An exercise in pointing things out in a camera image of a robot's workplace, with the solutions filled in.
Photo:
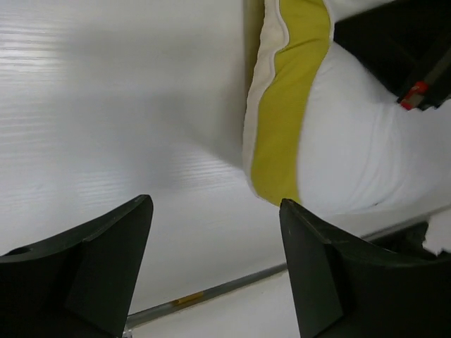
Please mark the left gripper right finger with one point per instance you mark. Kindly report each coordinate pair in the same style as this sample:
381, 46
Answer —
346, 286

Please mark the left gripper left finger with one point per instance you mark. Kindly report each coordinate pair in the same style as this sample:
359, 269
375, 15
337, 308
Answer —
78, 283

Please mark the white pillow yellow trim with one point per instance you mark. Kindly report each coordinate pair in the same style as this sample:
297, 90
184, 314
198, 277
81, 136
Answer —
284, 104

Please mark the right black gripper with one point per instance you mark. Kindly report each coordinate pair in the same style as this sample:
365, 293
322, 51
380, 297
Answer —
406, 46

